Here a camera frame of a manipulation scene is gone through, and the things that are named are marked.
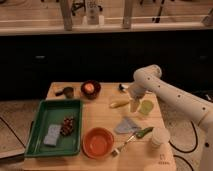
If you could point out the red bowl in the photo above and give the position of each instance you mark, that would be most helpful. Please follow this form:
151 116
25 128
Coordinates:
97 143

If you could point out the wooden table post left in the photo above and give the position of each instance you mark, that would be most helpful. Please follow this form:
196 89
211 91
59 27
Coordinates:
66 14

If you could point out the brown pine cone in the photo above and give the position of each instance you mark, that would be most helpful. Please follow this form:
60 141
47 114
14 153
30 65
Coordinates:
67 126

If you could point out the green plastic tray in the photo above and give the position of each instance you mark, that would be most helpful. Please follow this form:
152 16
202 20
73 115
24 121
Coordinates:
54 112

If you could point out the green plastic cup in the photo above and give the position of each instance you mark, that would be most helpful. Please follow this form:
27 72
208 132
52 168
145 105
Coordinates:
146 107

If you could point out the wooden table post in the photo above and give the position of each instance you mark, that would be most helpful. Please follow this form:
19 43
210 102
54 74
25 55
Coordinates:
66 14
127 15

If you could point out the white lidded cup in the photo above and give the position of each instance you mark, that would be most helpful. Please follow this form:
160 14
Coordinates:
159 136

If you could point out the wooden table post right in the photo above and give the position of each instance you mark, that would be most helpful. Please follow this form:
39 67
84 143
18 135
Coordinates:
127 15

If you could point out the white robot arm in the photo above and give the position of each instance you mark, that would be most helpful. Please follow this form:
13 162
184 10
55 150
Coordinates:
198 110

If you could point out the dark maroon bowl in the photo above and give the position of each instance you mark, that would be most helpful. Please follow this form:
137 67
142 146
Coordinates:
97 88

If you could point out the orange fruit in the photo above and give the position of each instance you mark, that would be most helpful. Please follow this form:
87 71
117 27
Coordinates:
89 88

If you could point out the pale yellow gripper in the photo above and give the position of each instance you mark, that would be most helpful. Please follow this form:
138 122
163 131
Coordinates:
134 105

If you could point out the grey blue cloth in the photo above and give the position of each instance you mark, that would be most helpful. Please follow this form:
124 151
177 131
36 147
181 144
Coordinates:
127 125

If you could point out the blue sponge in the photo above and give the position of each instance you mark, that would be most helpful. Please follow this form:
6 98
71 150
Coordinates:
52 135

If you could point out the yellow banana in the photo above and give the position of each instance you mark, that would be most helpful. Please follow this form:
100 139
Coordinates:
118 103

